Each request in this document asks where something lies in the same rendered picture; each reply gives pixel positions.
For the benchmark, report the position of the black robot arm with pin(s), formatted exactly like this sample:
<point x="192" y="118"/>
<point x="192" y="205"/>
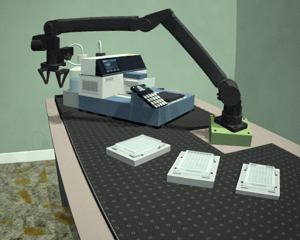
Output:
<point x="229" y="94"/>

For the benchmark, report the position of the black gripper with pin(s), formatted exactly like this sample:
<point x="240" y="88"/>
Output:
<point x="53" y="66"/>

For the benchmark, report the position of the blue and white plate washer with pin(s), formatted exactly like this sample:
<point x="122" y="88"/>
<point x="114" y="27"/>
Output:
<point x="104" y="90"/>

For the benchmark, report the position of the white microplate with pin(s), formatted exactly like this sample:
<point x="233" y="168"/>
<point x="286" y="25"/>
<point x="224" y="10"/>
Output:
<point x="260" y="177"/>
<point x="195" y="163"/>
<point x="138" y="145"/>

